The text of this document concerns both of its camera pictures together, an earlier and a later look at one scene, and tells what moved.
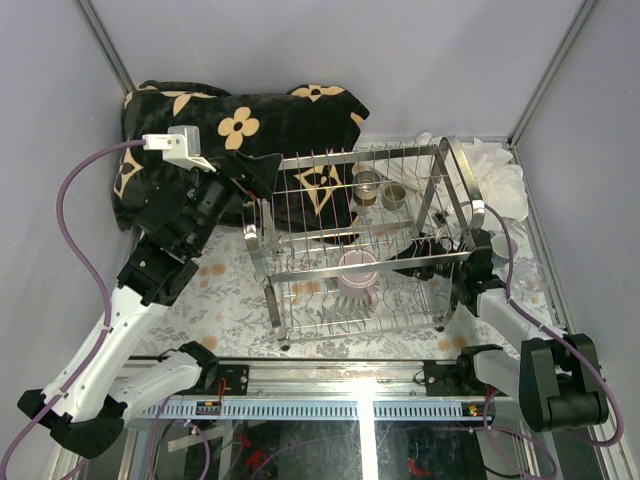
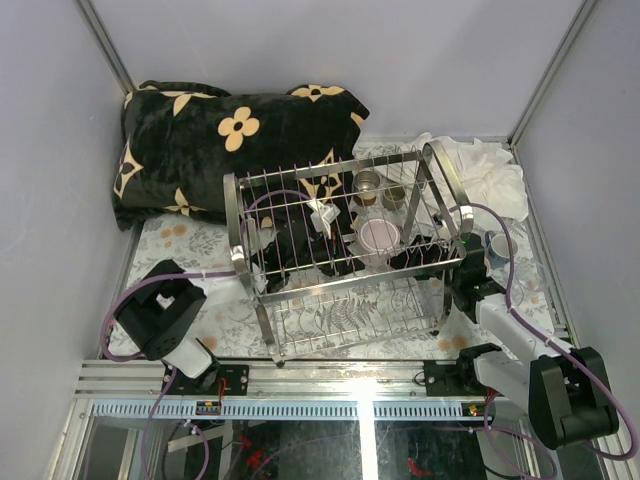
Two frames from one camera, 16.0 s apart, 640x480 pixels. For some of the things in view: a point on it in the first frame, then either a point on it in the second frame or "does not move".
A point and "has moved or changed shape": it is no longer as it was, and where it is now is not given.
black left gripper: [260, 174] -> [341, 260]
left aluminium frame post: [107, 45] does not move
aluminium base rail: [327, 390] does not move
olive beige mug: [394, 196] does not move
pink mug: [359, 287] -> [378, 239]
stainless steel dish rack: [366, 239] has moved or changed shape
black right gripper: [420, 248] does not move
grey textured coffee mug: [500, 249] does not move
